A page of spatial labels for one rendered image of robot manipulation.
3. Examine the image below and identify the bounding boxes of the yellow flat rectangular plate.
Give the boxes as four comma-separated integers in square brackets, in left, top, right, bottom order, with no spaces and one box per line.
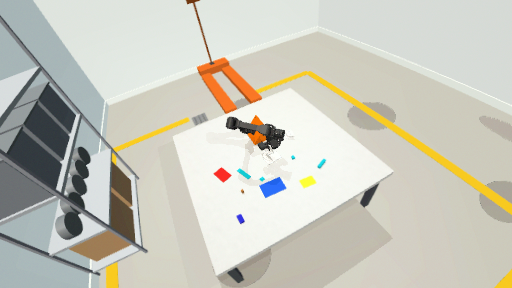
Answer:
[300,176,316,188]

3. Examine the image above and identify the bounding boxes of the red flat square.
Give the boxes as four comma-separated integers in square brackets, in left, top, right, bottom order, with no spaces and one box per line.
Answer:
[214,167,231,183]

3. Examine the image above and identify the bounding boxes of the cyan flat bar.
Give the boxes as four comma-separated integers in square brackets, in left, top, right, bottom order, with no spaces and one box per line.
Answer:
[237,168,251,179]

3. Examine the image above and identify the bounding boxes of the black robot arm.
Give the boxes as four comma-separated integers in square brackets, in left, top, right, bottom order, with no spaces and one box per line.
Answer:
[225,116,285,150]

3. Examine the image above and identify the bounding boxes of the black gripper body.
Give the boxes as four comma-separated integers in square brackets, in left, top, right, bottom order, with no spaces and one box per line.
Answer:
[258,136,284,150]

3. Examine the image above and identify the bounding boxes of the small teal block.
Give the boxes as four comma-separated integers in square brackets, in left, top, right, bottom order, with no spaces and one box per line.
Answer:
[318,159,326,169]

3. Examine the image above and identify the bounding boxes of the blue flat plate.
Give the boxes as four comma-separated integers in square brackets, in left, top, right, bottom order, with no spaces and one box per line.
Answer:
[259,177,287,198]

